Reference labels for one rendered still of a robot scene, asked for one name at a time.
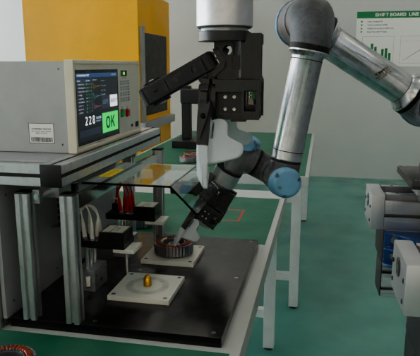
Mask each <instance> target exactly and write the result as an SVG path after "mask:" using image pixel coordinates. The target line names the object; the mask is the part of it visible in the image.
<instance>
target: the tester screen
mask: <svg viewBox="0 0 420 356"><path fill-rule="evenodd" d="M113 94H117V78H116V72H111V73H76V95H77V110H78V137H79V143H82V142H85V141H89V140H91V139H94V138H98V137H100V136H104V135H107V134H110V133H114V132H116V131H118V130H119V129H116V130H113V131H109V132H107V133H103V129H102V113H105V112H111V111H114V110H118V99H117V105H116V106H112V107H105V108H102V96H103V95H113ZM94 114H95V121H96V124H95V125H92V126H87V127H85V117H86V116H90V115H94ZM98 126H101V133H97V134H94V135H91V136H87V137H85V138H80V131H84V130H88V129H92V128H95V127H98Z"/></svg>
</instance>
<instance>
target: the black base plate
mask: <svg viewBox="0 0 420 356"><path fill-rule="evenodd" d="M138 242H142V247H141V248H140V249H139V250H138V251H137V252H136V253H135V254H133V255H132V256H131V257H130V258H128V272H134V273H151V274H160V275H177V276H185V281H184V283H183V284H182V286H181V287H180V289H179V291H178V292H177V293H176V295H175V296H174V299H173V300H172V301H171V303H170V304H169V306H168V305H160V304H146V303H137V302H122V301H114V300H107V295H108V294H109V293H110V292H111V291H112V290H113V289H114V288H115V287H116V286H117V285H118V283H119V282H120V281H121V280H122V279H123V278H124V276H125V275H126V269H125V257H117V256H114V253H113V249H97V260H105V261H107V281H106V282H105V283H104V284H103V285H102V286H101V287H100V288H99V289H98V290H97V291H96V292H91V291H83V294H84V308H85V320H84V321H81V324H80V325H74V323H72V324H66V305H65V293H64V275H62V276H61V277H60V278H58V279H57V280H55V281H54V282H53V283H52V284H51V285H50V286H48V287H47V288H46V289H44V290H43V291H42V292H41V297H42V315H41V316H39V317H38V318H39V319H38V320H36V321H32V320H31V319H28V320H25V319H23V308H21V309H19V310H18V311H17V312H16V313H15V314H14V315H12V316H11V317H10V318H11V326H17V327H25V328H38V329H44V330H52V331H65V332H72V333H84V334H92V335H99V336H111V337H119V338H132V339H138V340H151V341H159V342H166V343H178V344H186V345H199V346H205V347H213V348H221V347H222V344H223V342H224V339H225V336H226V334H227V331H228V328H229V325H230V323H231V320H232V317H233V314H234V311H235V309H236V306H237V303H238V301H239V298H240V295H241V291H242V289H243V287H244V283H245V281H246V278H247V275H248V272H249V270H250V267H251V264H252V262H253V258H254V256H255V254H256V250H257V248H258V240H254V239H233V238H222V237H201V236H200V239H199V240H198V241H197V242H193V245H198V246H205V250H204V252H203V253H202V254H201V256H200V258H199V259H198V261H197V262H196V264H195V266H194V267H193V268H192V267H181V266H163V265H154V264H144V263H140V260H141V259H142V258H143V257H144V255H146V254H147V253H148V252H149V251H150V250H151V249H152V247H153V246H154V233H145V232H138Z"/></svg>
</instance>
